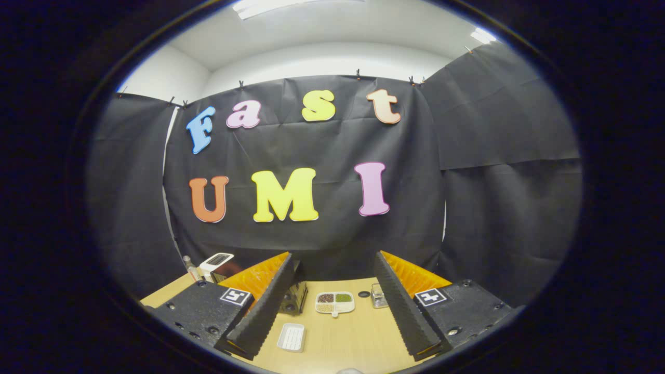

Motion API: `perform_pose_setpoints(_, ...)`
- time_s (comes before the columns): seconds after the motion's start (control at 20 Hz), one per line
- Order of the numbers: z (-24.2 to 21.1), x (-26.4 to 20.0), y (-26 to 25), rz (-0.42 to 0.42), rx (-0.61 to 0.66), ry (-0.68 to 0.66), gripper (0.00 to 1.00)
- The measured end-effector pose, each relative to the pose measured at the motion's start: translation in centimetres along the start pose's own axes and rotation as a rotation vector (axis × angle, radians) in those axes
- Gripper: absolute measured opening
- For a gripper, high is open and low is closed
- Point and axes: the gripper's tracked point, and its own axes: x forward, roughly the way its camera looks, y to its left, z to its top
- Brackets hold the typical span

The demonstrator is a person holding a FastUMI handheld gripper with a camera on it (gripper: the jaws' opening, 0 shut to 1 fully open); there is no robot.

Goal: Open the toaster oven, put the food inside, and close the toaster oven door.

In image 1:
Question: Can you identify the white bread toaster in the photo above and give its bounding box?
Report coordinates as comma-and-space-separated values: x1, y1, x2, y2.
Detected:
199, 252, 235, 278

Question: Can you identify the white divided grain dish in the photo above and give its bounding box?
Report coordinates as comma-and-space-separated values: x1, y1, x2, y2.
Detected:
315, 291, 356, 318

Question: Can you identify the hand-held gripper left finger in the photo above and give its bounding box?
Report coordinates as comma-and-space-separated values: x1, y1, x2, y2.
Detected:
151, 252, 296, 360

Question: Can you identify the row of small cloth clips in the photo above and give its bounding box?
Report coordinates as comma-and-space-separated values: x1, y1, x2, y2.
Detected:
117, 46, 473, 110

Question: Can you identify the black toaster oven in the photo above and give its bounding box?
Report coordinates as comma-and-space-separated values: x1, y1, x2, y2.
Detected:
212, 259, 308, 316

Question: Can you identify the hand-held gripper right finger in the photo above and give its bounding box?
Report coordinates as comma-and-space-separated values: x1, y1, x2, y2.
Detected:
374, 251, 515, 362

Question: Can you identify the clear glass bottle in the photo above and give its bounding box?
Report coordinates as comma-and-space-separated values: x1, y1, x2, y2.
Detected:
182, 255, 203, 283

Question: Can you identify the white plastic tray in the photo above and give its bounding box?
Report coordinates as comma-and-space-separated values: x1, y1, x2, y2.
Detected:
276, 323, 306, 353

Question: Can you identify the long ceiling light panel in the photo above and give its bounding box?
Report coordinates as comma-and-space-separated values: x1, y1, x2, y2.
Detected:
233, 0, 323, 20

